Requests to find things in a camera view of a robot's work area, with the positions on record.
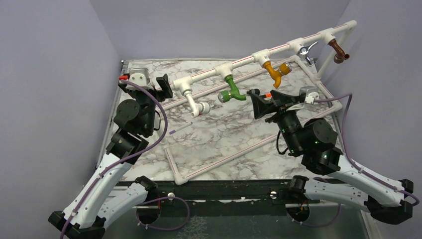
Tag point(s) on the white PVC pipe frame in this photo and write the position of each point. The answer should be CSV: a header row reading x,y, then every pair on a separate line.
x,y
276,55

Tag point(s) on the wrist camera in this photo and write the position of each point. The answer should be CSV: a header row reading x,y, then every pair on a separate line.
x,y
309,94
139,76

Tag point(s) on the black grey small fitting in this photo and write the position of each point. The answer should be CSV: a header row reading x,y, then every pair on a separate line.
x,y
254,91

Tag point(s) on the orange yellow faucet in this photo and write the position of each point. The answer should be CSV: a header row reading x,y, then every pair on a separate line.
x,y
277,75

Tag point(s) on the black table front rail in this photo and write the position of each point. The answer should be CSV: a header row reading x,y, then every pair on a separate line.
x,y
209,198

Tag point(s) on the green faucet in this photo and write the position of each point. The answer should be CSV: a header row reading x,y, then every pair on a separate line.
x,y
234,93

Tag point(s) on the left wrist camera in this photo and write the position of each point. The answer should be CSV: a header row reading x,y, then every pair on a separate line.
x,y
139,76

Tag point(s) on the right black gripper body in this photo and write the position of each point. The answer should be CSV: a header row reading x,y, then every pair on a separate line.
x,y
284,117

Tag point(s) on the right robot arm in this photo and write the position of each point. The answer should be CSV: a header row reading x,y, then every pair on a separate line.
x,y
315,142

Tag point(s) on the brown faucet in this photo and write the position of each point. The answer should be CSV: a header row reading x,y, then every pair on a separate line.
x,y
340,55

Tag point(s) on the white plastic faucet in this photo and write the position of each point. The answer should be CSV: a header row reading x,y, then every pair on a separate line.
x,y
196,108

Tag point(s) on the purple white pen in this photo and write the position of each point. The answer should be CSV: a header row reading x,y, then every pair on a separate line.
x,y
180,128

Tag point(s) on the chrome lever faucet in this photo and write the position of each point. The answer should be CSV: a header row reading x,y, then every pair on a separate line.
x,y
303,53

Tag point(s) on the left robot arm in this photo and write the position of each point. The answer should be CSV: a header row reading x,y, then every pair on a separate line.
x,y
142,125

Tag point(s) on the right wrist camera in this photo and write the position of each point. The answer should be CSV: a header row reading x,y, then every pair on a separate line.
x,y
309,94

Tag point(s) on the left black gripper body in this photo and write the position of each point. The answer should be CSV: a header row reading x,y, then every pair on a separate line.
x,y
143,96

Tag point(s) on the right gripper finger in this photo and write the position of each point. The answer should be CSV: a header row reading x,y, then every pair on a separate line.
x,y
262,107
285,99

